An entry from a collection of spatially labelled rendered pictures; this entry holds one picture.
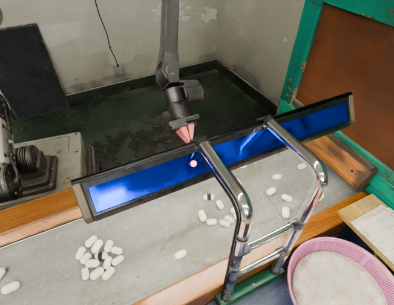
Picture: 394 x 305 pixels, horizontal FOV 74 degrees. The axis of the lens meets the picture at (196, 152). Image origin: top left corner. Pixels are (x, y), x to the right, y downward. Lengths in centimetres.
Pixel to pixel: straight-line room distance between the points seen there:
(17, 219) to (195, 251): 53
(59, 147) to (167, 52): 91
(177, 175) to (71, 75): 229
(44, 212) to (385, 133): 101
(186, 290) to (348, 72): 76
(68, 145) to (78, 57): 123
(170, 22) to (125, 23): 169
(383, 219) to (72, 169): 127
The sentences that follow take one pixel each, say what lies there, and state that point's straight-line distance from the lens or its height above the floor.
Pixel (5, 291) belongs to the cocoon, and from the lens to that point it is 84.
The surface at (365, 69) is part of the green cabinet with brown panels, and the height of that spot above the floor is 109.
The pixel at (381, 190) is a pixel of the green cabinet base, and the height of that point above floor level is 80.
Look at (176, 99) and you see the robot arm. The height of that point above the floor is 98.
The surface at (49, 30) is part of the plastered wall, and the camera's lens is 256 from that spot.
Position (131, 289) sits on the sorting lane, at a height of 74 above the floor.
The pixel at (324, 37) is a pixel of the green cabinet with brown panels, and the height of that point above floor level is 112.
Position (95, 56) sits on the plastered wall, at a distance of 266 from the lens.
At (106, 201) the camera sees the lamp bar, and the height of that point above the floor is 107.
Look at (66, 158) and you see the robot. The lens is 150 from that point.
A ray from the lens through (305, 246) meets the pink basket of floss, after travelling 81.
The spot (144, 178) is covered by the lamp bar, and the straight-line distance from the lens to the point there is 46.
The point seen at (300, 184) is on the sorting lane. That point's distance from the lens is 96.
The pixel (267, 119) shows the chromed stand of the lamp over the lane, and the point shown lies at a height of 112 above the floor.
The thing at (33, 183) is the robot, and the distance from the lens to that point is 137.
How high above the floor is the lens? 143
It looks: 44 degrees down
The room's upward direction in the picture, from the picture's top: straight up
